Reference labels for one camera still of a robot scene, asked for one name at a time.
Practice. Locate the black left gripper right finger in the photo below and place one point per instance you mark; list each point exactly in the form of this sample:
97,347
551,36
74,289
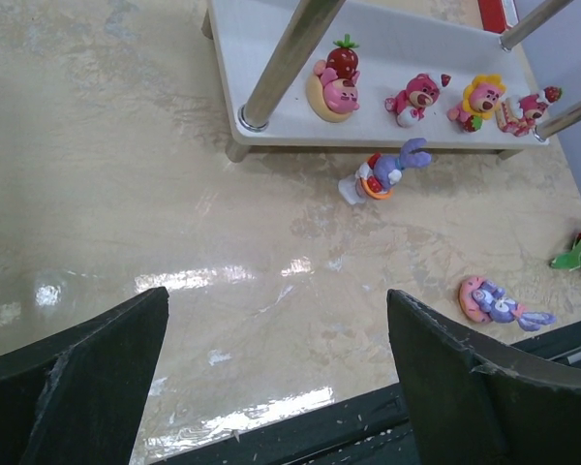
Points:
475,400

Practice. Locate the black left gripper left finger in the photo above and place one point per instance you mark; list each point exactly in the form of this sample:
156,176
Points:
77,396

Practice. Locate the pink bear cake toy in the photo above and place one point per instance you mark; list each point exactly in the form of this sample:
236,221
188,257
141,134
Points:
519,115

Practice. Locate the pink bear santa hat toy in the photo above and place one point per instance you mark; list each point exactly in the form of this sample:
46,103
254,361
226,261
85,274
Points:
420,93

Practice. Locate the pink bear sunflower toy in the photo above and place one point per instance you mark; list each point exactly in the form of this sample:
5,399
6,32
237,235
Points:
479,102

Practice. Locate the pink bear strawberry donut toy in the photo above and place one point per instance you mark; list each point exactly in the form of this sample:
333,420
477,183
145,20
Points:
331,89

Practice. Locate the white two-tier shelf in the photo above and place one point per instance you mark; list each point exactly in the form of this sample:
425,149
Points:
266,51

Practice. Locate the red box behind shelf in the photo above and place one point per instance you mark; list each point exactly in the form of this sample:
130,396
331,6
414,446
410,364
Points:
497,15

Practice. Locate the purple bunny large donut toy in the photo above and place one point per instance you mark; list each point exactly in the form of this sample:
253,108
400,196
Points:
484,302

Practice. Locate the black table front frame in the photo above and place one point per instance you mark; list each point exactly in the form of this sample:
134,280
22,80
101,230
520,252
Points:
372,428

